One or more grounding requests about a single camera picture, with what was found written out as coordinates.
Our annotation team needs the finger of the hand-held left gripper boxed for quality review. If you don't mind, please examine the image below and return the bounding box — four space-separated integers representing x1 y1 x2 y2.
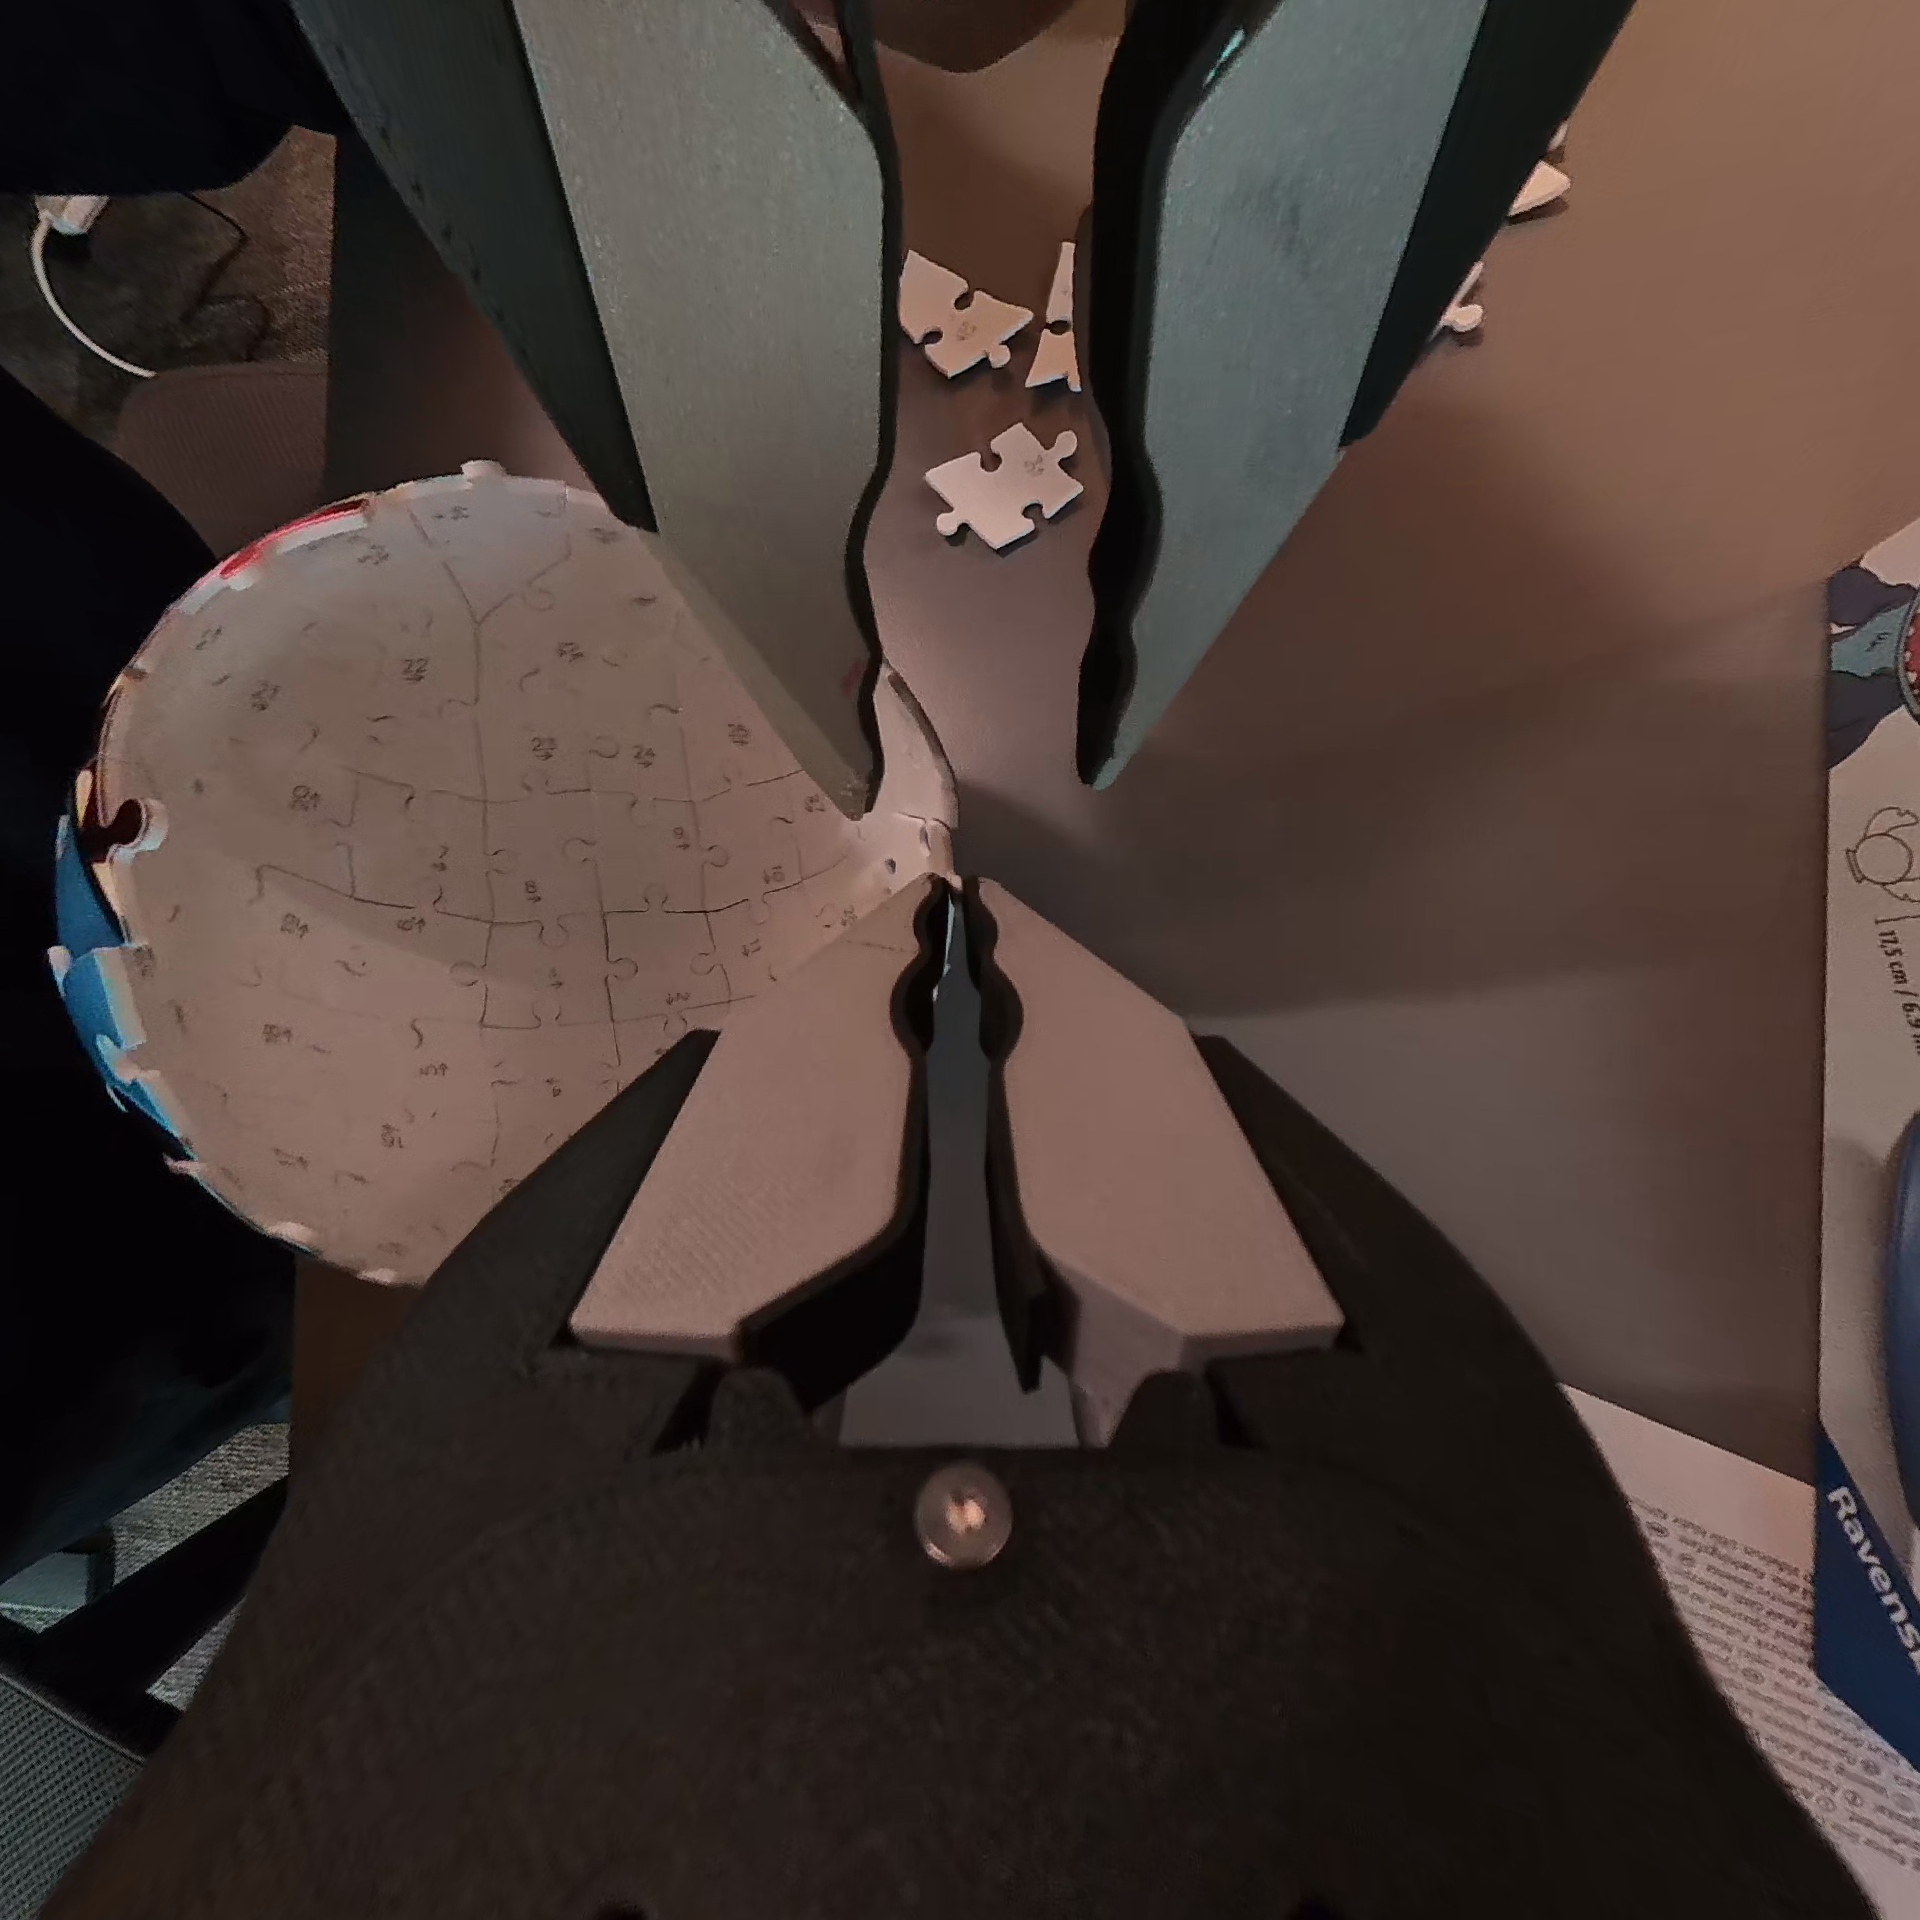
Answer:
515 0 905 818
1077 0 1495 792

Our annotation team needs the white instruction leaflet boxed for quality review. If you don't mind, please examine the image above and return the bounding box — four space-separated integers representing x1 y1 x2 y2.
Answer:
1559 1380 1920 1920

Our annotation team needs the person's dark clothing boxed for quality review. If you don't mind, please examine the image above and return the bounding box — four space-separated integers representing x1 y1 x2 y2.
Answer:
0 359 325 1518

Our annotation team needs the pile of puzzle pieces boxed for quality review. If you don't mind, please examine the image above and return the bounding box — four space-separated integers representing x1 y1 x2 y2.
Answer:
896 118 1575 558

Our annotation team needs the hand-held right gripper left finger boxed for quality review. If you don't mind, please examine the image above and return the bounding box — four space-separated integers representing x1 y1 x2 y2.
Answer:
567 878 952 1420

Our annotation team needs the cartoon print puzzle box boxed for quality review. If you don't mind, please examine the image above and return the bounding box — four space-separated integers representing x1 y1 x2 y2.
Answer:
1809 516 1920 1695

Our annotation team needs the blue white puzzle ball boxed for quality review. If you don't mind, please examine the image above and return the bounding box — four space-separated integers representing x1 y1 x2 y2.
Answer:
46 462 963 1289

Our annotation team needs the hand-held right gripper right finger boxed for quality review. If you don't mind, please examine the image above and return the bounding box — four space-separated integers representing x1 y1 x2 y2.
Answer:
960 873 1346 1448

